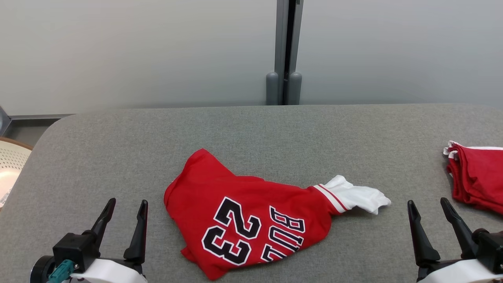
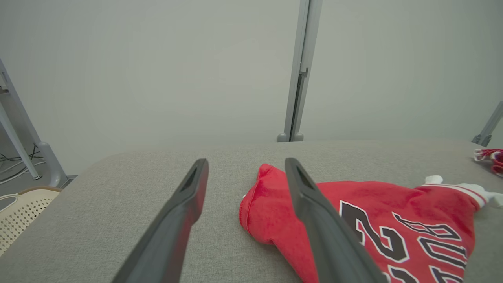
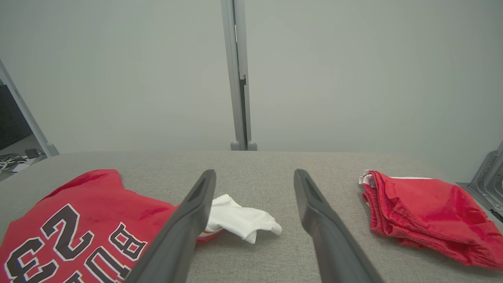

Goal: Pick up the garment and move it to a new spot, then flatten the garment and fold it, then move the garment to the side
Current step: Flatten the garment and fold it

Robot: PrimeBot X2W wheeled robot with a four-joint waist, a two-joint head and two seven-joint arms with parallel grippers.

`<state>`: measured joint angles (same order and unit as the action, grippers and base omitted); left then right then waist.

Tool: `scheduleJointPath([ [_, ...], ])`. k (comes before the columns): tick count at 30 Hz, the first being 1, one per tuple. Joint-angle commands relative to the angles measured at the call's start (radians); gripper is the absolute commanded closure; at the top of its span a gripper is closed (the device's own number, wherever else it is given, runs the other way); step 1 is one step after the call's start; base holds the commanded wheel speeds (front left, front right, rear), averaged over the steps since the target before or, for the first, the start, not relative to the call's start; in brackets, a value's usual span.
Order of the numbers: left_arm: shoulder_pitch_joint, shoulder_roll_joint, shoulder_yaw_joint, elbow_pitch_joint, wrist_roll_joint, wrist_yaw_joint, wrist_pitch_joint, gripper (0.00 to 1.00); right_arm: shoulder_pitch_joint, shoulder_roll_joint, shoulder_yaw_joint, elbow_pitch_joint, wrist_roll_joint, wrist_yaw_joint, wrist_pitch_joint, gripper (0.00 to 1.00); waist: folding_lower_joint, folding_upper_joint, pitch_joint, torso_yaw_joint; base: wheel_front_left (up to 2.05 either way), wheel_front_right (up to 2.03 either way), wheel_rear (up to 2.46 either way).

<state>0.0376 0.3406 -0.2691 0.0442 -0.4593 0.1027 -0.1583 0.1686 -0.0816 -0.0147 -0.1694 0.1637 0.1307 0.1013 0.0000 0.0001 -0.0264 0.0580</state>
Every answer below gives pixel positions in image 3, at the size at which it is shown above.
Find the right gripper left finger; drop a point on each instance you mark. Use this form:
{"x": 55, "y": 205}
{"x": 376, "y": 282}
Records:
{"x": 177, "y": 236}

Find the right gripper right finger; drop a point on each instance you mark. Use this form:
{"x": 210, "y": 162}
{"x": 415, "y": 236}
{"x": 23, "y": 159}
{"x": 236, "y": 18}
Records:
{"x": 334, "y": 239}

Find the red white basketball jersey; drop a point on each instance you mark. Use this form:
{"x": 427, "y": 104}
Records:
{"x": 86, "y": 196}

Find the red white basketball shorts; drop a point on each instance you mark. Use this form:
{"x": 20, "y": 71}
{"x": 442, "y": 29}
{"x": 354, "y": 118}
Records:
{"x": 432, "y": 212}

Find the grey slanted metal support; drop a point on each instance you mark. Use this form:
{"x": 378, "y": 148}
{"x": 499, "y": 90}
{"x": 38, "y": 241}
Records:
{"x": 485, "y": 177}

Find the black power adapter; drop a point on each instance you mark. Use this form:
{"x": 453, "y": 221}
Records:
{"x": 32, "y": 153}

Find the black furniture panel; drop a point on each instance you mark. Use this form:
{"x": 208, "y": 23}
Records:
{"x": 11, "y": 122}

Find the grey corner partition post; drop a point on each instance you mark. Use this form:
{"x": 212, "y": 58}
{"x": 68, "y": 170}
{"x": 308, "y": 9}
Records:
{"x": 51, "y": 150}

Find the grey double partition post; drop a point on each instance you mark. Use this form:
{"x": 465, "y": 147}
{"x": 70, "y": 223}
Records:
{"x": 239, "y": 78}

